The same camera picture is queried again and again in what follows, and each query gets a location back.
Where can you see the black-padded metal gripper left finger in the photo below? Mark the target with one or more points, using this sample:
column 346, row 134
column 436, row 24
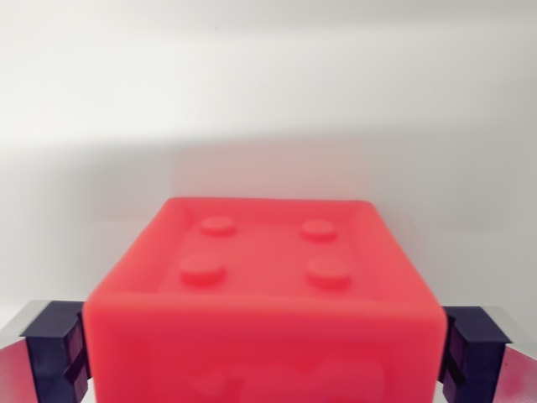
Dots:
column 46, row 357

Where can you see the black-padded metal gripper right finger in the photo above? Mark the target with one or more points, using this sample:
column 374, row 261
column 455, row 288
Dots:
column 482, row 357

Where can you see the red studded cube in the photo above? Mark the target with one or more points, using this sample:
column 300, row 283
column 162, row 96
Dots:
column 264, row 302

